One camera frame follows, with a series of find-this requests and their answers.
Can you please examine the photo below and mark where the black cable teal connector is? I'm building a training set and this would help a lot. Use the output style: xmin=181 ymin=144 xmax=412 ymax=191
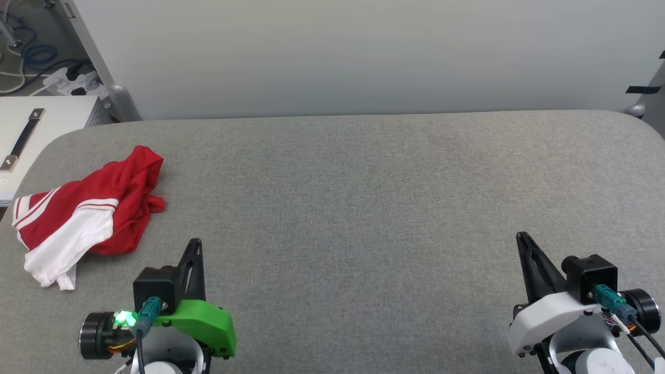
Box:
xmin=592 ymin=285 xmax=665 ymax=365
xmin=134 ymin=296 xmax=163 ymax=374

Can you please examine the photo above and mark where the right black cable teal connector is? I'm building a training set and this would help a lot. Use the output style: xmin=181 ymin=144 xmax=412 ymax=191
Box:
xmin=592 ymin=285 xmax=665 ymax=365

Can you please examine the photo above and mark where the white equipment case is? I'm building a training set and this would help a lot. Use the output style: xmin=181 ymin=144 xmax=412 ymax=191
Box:
xmin=0 ymin=95 xmax=112 ymax=206

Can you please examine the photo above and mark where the blue floor cable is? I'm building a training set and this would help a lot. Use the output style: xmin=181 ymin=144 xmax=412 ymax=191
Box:
xmin=0 ymin=10 xmax=59 ymax=71

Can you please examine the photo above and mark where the grey metal table leg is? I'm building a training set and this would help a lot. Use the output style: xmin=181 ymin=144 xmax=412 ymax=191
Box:
xmin=0 ymin=17 xmax=23 ymax=49

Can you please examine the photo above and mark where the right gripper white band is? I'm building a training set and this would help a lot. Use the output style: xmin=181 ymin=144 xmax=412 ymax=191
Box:
xmin=508 ymin=232 xmax=661 ymax=356

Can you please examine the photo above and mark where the grey partition post with tape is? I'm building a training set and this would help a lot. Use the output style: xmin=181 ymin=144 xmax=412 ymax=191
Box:
xmin=626 ymin=61 xmax=665 ymax=140

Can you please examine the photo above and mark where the red white number 23 jersey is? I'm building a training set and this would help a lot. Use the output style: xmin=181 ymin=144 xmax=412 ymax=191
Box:
xmin=11 ymin=145 xmax=166 ymax=291

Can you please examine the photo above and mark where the white partition panel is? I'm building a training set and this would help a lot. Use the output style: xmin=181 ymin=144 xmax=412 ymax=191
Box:
xmin=72 ymin=0 xmax=665 ymax=121

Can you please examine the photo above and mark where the grey partition post with clip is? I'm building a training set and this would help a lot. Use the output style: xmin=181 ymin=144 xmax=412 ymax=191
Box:
xmin=44 ymin=0 xmax=142 ymax=123

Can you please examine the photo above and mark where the white power strip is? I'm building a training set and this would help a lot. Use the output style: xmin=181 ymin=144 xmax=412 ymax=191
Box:
xmin=43 ymin=68 xmax=105 ymax=97

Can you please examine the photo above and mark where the black strap case handle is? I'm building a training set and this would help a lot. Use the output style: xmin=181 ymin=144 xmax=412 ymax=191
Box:
xmin=0 ymin=108 xmax=46 ymax=172

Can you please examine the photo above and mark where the white floor cable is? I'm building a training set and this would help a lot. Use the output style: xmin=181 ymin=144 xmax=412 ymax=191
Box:
xmin=0 ymin=51 xmax=52 ymax=97

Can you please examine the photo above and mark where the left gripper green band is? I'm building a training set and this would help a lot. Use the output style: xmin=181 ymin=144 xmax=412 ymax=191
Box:
xmin=79 ymin=239 xmax=237 ymax=360

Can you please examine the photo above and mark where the left black cable teal connector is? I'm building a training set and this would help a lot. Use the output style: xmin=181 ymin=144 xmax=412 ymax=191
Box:
xmin=134 ymin=296 xmax=163 ymax=374

